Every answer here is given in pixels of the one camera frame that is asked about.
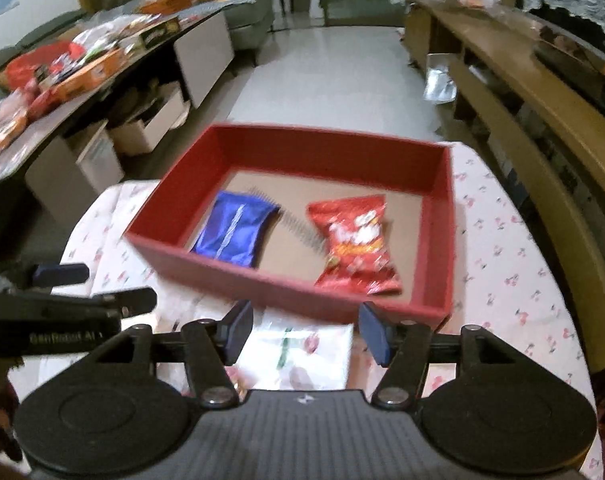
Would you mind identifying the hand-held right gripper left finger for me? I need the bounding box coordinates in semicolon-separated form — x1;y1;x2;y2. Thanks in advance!
85;300;256;409

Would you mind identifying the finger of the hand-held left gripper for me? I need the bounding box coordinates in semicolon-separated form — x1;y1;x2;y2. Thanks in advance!
32;263;90;287
50;287;158;319

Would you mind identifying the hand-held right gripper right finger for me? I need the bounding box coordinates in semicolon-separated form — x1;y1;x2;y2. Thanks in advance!
358;301;525;409

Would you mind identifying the large white snack packet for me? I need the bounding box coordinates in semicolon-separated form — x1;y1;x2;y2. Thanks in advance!
227;307;355;392

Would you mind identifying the red cardboard box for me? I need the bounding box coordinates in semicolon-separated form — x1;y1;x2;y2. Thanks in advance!
124;122;455;331

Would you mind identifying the red snack packet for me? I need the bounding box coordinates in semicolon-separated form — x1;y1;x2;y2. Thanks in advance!
306;194;402;295

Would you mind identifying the blue snack packet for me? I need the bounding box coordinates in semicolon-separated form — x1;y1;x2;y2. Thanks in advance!
190;191;282;268

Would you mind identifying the white storage box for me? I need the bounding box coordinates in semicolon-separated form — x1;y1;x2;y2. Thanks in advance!
25;120;126;231

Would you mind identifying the cherry print tablecloth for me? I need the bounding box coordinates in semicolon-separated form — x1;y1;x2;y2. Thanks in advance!
7;142;603;480

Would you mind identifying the pile of snack packets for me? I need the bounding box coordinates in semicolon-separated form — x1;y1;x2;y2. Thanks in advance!
0;90;33;171

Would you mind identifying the white cardboard box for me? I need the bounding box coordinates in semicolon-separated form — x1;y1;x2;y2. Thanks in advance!
107;80;190;156

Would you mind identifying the long orange box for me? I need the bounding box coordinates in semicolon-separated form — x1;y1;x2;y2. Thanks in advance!
50;47;128;103

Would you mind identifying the red plastic bag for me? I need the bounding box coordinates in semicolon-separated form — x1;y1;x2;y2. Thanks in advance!
5;42;86;91

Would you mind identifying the dark low cabinet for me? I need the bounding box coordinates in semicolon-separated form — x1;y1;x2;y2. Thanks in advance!
0;5;236;231

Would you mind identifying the silver foil bag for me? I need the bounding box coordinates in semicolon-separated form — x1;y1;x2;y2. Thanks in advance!
422;52;458;106

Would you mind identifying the dark green box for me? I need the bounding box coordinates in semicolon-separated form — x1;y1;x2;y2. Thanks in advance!
132;15;180;45

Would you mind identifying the orange tray box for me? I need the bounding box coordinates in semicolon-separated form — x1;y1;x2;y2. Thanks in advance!
140;0;196;15

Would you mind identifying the grey sofa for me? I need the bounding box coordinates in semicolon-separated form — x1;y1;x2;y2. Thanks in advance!
227;0;273;66

